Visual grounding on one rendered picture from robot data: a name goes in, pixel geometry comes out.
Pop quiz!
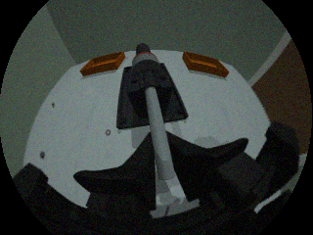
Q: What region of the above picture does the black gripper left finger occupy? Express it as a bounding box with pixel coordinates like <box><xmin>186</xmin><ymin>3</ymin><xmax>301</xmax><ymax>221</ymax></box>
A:
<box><xmin>73</xmin><ymin>132</ymin><xmax>156</xmax><ymax>212</ymax></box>

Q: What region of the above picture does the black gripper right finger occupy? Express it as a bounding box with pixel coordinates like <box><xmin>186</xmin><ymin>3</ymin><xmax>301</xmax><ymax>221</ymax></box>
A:
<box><xmin>165</xmin><ymin>130</ymin><xmax>249</xmax><ymax>203</ymax></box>

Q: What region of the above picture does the orange shallow tray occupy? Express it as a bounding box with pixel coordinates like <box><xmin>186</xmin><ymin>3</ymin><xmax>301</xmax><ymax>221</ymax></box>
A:
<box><xmin>80</xmin><ymin>51</ymin><xmax>125</xmax><ymax>77</ymax></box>
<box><xmin>181</xmin><ymin>51</ymin><xmax>230</xmax><ymax>78</ymax></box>

